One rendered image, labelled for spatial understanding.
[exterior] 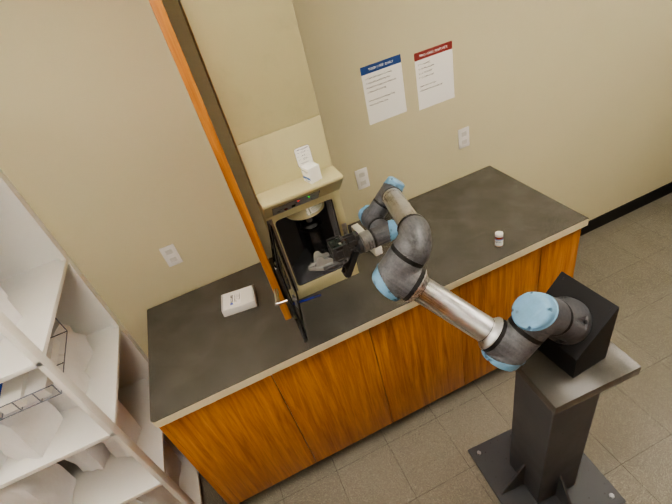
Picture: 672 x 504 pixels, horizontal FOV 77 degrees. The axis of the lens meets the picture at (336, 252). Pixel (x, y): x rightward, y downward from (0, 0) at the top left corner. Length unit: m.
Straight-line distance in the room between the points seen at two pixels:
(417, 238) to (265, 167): 0.65
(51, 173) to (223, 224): 0.72
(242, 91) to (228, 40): 0.15
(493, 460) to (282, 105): 1.92
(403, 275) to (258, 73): 0.80
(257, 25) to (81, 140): 0.88
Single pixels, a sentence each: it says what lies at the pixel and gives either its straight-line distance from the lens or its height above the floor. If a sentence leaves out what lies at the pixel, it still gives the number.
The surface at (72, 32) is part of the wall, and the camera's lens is 1.91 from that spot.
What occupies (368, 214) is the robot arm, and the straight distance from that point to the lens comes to 1.62.
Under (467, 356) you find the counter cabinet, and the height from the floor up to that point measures 0.34.
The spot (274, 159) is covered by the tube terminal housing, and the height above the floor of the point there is 1.61.
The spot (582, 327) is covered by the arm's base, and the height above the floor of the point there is 1.13.
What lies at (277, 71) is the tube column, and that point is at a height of 1.90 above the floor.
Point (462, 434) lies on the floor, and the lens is 2.53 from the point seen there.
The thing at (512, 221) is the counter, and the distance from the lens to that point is 2.21.
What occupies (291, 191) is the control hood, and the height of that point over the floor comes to 1.51.
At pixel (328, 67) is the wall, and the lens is 2.04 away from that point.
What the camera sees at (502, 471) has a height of 0.01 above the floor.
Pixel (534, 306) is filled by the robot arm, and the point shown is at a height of 1.26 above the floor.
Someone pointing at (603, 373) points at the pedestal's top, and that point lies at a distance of 1.64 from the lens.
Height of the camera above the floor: 2.23
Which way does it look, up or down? 37 degrees down
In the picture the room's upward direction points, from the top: 16 degrees counter-clockwise
